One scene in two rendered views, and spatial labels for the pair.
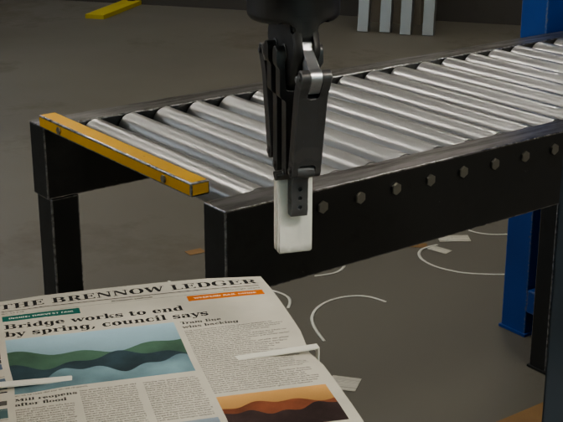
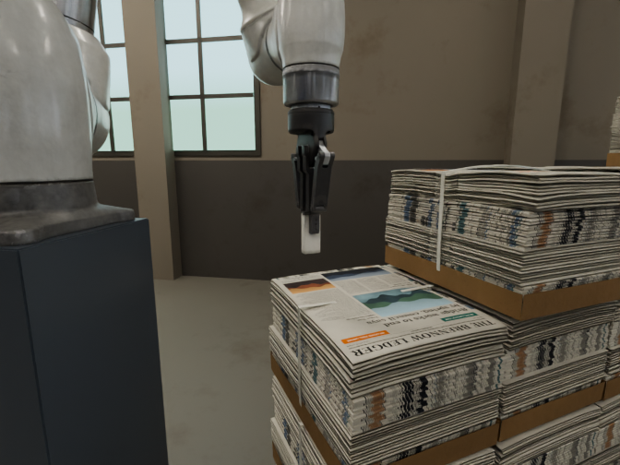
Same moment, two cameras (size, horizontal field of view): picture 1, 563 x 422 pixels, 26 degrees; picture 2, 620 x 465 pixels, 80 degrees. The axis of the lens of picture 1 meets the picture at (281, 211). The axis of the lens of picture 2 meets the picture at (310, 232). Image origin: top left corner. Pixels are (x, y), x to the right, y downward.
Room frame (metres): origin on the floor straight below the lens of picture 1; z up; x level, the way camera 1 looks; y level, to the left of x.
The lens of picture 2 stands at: (1.60, -0.09, 1.08)
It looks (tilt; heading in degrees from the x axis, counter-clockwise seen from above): 11 degrees down; 173
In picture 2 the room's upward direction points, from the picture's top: straight up
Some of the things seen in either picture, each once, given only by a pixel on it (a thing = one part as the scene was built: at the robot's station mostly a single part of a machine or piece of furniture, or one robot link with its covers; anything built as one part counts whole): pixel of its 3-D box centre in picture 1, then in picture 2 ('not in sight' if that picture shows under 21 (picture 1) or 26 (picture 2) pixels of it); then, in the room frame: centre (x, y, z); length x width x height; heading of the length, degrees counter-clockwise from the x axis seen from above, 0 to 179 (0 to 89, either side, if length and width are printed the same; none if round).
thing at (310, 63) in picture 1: (307, 57); not in sight; (0.94, -0.02, 1.10); 0.05 x 0.02 x 0.05; 16
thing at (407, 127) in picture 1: (371, 124); not in sight; (1.94, -0.15, 0.77); 0.47 x 0.05 x 0.05; 37
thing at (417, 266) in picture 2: not in sight; (453, 255); (0.78, 0.36, 0.86); 0.29 x 0.16 x 0.04; 105
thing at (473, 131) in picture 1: (400, 118); not in sight; (1.98, -0.20, 0.77); 0.47 x 0.05 x 0.05; 37
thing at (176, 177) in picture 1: (116, 151); not in sight; (1.67, 0.24, 0.81); 0.43 x 0.03 x 0.02; 37
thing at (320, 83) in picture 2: not in sight; (311, 90); (0.98, -0.01, 1.19); 0.09 x 0.09 x 0.06
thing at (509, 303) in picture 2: not in sight; (539, 281); (0.99, 0.42, 0.86); 0.29 x 0.16 x 0.04; 105
